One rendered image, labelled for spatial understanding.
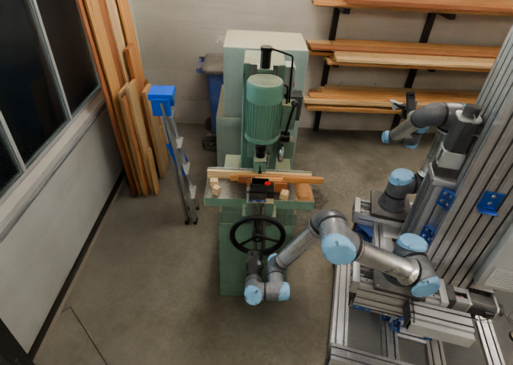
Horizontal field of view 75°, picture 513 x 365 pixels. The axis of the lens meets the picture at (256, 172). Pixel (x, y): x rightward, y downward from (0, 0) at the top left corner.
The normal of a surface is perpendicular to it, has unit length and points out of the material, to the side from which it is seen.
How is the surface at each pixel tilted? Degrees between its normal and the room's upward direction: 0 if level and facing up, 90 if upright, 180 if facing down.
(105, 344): 0
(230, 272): 90
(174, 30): 90
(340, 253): 86
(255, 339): 0
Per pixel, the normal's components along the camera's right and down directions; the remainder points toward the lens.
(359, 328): 0.05, -0.80
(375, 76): 0.02, 0.60
